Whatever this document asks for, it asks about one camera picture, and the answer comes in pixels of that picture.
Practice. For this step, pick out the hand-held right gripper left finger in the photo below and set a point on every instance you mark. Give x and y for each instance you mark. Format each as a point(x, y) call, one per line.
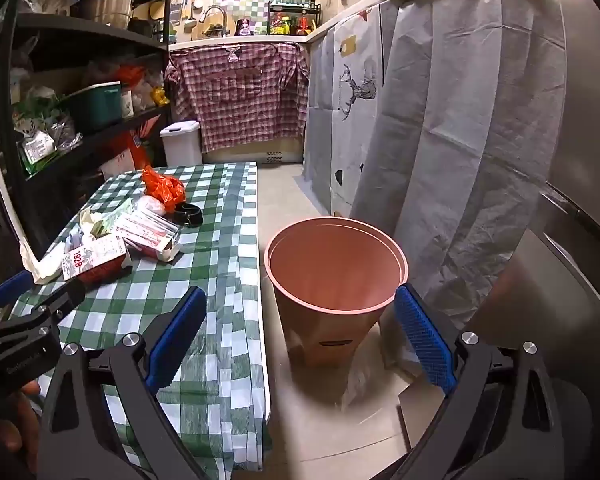
point(177, 340)

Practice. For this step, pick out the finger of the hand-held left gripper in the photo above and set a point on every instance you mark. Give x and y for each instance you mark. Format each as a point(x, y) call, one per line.
point(65, 300)
point(11, 289)

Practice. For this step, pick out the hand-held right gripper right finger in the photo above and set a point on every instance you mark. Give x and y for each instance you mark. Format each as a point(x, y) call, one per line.
point(422, 340)

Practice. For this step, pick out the white paper scrap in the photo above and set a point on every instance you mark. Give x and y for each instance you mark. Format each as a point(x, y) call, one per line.
point(45, 262)

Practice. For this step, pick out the red white carton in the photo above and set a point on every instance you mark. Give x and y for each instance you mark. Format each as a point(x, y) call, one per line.
point(97, 260)

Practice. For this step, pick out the white tissue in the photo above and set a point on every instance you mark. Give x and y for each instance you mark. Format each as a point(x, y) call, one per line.
point(87, 220)

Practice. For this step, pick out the green packet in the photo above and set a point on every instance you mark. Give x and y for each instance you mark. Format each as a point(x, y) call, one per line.
point(111, 220)

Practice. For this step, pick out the pink plastic bin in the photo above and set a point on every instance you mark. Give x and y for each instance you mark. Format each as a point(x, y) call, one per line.
point(330, 270)

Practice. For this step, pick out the clear plastic bag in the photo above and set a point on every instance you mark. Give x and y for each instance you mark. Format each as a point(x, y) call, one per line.
point(150, 205)

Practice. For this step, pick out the orange plastic bag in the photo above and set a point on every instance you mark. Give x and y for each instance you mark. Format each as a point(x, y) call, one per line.
point(160, 187)

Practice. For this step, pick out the person's left hand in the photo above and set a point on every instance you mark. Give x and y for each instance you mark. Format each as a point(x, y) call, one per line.
point(15, 435)

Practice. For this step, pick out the green checkered tablecloth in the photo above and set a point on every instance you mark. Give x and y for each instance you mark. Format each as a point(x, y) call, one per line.
point(205, 240)

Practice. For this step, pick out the green white food packets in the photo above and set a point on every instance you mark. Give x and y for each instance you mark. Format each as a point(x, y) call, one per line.
point(40, 135)

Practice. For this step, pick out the red orange bag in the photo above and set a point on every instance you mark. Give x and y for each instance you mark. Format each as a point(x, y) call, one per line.
point(135, 142)

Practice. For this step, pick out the white lidded bin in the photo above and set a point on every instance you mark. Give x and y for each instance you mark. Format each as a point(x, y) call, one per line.
point(180, 145)

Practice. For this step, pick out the green storage box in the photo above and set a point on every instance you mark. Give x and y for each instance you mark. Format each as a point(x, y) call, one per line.
point(92, 107)

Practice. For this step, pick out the grey pleated curtain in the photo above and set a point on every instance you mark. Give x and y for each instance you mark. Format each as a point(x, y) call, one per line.
point(455, 135)

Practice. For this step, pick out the yellow toy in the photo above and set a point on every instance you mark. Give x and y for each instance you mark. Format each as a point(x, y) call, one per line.
point(160, 96)

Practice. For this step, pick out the deer print patchwork curtain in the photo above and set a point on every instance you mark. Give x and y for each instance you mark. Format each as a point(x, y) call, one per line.
point(355, 110)

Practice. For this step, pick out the stainless steel appliance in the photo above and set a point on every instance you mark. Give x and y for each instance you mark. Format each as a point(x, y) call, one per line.
point(595, 160)

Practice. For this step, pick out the red plaid shirt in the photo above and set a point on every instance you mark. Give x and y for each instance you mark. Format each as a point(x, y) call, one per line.
point(235, 95)

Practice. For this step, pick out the black shelf rack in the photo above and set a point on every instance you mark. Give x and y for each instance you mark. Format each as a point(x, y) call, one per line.
point(80, 27)

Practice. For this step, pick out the metal pot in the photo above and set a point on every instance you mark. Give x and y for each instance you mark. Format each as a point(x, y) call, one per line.
point(110, 2)

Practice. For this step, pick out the small pink figurine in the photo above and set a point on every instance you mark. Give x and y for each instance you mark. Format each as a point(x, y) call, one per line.
point(243, 27)

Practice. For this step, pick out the metal faucet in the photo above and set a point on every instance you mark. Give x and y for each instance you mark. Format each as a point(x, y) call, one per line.
point(215, 10)

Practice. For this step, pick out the row of condiment bottles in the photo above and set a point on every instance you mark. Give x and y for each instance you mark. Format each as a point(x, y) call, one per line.
point(290, 25)

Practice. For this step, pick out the black spice rack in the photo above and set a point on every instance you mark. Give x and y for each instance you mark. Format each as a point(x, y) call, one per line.
point(276, 6)

